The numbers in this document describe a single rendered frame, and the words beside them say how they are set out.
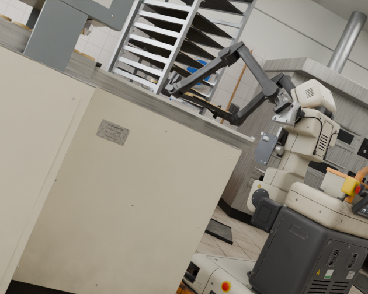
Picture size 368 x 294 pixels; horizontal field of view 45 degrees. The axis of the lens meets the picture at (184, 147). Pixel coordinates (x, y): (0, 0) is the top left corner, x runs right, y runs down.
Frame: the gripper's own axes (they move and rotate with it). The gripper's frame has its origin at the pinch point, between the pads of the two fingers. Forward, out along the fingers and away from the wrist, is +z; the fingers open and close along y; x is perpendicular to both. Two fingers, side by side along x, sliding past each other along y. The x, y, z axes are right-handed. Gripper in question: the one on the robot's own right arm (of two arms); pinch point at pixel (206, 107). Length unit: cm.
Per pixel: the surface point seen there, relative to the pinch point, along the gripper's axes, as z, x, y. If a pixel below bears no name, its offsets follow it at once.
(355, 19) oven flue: -130, -278, 187
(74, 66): 46, 165, -10
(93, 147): 31, 153, -33
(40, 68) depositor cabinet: 49, 183, -14
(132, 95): 27, 150, -11
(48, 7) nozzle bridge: 52, 185, 3
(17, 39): 62, 173, -9
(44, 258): 32, 154, -77
